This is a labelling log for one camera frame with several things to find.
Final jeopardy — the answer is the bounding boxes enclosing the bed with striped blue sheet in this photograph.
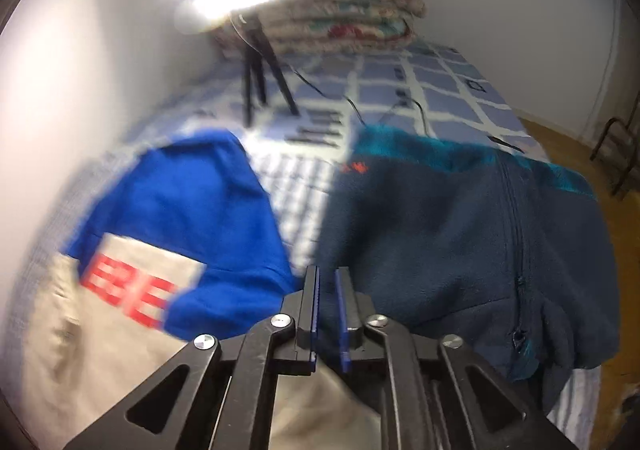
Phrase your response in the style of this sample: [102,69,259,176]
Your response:
[7,42,608,450]

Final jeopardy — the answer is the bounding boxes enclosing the beige and blue jacket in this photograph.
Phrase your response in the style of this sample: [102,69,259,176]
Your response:
[10,130,386,450]

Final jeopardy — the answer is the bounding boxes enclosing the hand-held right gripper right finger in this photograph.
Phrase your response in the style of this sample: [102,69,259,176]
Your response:
[334,267,578,450]

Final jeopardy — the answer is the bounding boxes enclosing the black tripod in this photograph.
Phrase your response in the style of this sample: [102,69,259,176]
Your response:
[215,12,301,128]

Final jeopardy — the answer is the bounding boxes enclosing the folded floral quilt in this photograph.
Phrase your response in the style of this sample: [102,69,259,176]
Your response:
[215,0,427,60]

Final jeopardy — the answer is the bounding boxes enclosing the black metal clothes rack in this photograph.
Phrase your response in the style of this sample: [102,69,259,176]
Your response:
[590,94,640,201]

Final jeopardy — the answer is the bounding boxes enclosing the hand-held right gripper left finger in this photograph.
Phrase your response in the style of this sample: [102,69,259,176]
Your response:
[62,265,321,450]

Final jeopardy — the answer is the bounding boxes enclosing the black cable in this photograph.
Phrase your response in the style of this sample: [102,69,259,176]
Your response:
[290,67,526,153]

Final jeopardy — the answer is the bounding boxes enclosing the blue checked bed sheet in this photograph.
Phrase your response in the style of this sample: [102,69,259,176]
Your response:
[125,42,551,165]

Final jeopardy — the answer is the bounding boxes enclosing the navy fleece jacket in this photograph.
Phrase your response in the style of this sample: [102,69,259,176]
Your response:
[315,125,618,416]

